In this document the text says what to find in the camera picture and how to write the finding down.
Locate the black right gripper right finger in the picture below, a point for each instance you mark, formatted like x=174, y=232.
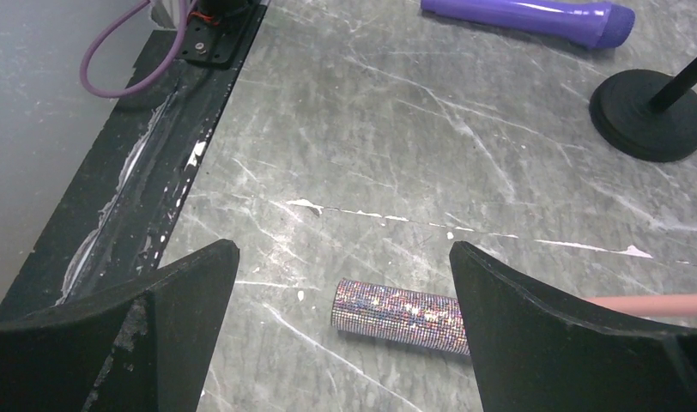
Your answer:
x=537, y=348

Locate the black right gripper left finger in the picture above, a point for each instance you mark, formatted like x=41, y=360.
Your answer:
x=144, y=345

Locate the purple toy microphone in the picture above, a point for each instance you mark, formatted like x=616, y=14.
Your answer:
x=600, y=25

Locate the black base bar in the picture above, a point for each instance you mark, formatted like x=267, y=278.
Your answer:
x=116, y=216

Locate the black round-base mic stand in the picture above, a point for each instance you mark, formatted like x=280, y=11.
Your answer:
x=647, y=114

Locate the pink music stand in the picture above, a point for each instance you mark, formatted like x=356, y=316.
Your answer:
x=662, y=305

